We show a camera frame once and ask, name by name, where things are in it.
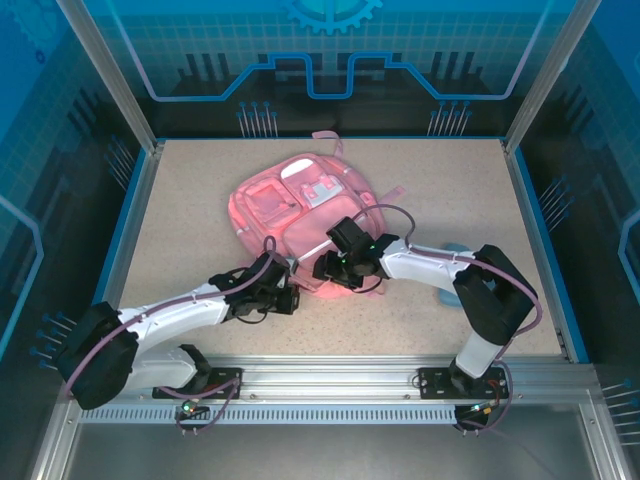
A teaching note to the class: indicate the pink student backpack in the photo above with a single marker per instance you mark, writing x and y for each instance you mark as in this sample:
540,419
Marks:
285,200

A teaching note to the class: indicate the light blue pencil case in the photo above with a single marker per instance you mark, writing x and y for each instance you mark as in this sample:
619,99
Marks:
449,300

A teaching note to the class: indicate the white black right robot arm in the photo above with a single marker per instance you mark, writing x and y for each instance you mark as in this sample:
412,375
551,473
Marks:
480,300

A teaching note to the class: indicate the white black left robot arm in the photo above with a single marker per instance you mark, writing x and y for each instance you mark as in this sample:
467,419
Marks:
170,320

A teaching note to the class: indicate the small green LED connector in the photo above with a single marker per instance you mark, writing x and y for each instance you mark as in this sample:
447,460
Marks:
482,407
189,406

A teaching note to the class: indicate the blue table edge trim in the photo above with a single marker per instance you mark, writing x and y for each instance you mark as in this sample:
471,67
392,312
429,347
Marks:
545,225
127,225

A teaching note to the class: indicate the grey metal front shelf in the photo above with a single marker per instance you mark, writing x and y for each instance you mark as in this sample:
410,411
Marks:
320,450

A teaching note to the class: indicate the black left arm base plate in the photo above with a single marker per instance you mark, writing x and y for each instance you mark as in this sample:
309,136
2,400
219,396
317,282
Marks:
227,377

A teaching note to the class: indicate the aluminium mounting rail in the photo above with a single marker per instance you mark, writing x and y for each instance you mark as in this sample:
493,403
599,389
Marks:
325,370

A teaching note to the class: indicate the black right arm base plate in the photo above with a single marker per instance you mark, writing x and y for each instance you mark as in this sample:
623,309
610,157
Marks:
430,385

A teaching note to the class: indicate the aluminium frame post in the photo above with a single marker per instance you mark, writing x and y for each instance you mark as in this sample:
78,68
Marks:
545,80
115,80

